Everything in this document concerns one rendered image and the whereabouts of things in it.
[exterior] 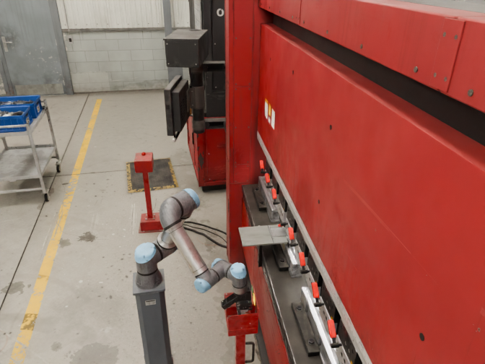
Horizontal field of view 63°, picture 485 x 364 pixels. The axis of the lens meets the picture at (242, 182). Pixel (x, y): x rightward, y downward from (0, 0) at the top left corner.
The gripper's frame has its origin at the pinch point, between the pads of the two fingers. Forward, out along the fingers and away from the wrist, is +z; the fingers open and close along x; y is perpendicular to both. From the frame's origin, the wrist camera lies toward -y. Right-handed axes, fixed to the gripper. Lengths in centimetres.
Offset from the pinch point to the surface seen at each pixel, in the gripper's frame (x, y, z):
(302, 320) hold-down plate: -20.9, 28.8, -15.0
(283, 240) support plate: 29.8, 31.5, -24.3
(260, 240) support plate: 30.7, 18.7, -25.4
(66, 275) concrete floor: 135, -138, 62
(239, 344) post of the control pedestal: 2.4, -0.9, 22.5
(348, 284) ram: -54, 35, -67
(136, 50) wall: 735, -115, -22
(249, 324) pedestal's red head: -4.8, 4.7, 0.3
